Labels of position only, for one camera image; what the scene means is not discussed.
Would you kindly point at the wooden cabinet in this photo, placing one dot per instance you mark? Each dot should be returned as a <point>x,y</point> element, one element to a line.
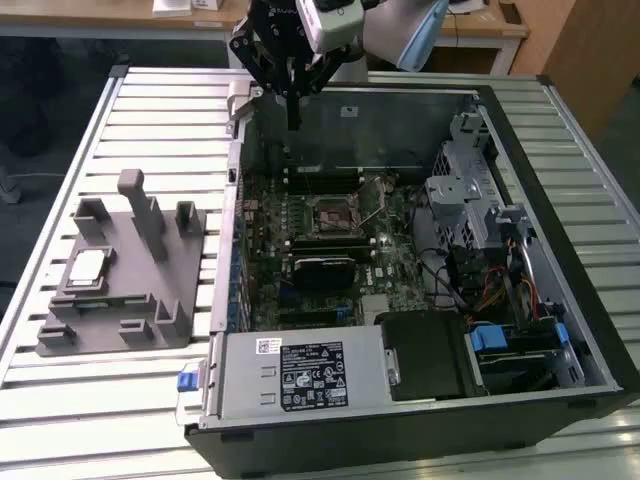
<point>590,50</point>

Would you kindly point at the black plastic shroud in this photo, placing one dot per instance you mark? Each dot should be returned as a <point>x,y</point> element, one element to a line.
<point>425,355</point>

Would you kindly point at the metal drive cage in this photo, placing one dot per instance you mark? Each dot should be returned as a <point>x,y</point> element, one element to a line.
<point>450,200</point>

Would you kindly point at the black PC case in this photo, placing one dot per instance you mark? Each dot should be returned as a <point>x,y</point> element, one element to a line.
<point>350,440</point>

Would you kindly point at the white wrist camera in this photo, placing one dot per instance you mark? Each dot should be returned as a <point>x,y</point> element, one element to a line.
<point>335,25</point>

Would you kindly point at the silver CPU green edge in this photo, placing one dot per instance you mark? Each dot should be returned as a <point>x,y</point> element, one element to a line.
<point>87,265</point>

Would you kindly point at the white cardboard box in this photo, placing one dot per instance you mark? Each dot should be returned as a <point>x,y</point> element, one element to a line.
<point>172,7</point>
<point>207,4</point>

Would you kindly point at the black graphics card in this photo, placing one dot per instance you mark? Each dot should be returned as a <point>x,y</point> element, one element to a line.
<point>322,274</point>

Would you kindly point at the silver power supply unit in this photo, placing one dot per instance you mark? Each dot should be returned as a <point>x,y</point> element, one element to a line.
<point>240,380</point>

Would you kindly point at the blue drive latch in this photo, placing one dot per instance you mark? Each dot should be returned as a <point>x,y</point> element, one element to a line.
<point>562,336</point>

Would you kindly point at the blue disk carrier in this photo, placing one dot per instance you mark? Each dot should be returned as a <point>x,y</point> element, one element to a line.
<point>487,340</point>

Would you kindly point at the black phone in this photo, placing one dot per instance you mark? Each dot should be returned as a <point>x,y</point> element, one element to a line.
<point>510,12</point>

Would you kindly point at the silver chipset heatsink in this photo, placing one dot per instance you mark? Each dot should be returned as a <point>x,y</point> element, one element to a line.
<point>375,307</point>

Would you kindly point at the dark office chair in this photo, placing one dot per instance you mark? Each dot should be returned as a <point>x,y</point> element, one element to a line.
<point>30,100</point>

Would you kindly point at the grey plastic parts rack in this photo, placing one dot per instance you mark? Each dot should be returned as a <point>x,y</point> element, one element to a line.
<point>135,280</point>

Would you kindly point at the blue case latch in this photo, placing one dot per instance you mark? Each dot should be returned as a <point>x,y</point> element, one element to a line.
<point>189,380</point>

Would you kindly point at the black expansion slot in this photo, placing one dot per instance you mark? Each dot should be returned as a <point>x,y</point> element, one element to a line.
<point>310,317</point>

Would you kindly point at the green motherboard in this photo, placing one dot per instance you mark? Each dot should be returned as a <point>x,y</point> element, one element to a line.
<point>405,295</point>

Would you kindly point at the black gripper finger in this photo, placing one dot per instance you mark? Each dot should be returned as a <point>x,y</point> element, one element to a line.
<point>272,75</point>
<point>312,80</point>

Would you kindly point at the green RAM stick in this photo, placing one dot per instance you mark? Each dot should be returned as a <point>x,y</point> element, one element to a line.
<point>100,302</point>

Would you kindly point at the wooden desk white frame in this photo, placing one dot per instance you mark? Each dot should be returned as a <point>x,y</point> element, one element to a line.
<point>100,15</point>

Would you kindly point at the CPU socket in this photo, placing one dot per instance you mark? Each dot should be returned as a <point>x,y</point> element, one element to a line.
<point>332,217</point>

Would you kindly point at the thin metal locking lever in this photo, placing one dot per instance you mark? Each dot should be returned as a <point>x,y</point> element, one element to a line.
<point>310,186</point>

